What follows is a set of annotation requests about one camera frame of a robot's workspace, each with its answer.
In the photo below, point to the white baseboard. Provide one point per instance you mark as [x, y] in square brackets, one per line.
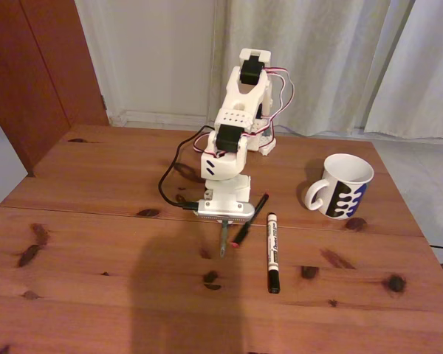
[158, 117]

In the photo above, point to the green mechanical pencil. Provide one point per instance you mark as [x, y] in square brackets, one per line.
[223, 243]

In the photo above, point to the white curtain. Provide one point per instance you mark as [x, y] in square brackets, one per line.
[428, 73]
[354, 44]

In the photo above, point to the white marker black cap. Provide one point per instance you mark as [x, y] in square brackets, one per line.
[272, 250]

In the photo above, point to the black pen red ends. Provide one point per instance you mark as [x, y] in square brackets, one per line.
[243, 232]

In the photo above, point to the silver camera box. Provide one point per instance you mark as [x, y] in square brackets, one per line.
[225, 212]

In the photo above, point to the brown wooden cabinet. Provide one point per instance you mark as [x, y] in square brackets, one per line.
[29, 73]

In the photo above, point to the pale grey panel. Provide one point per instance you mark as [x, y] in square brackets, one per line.
[0, 166]

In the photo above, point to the white mug black blue pattern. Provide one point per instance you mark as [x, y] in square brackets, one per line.
[354, 199]

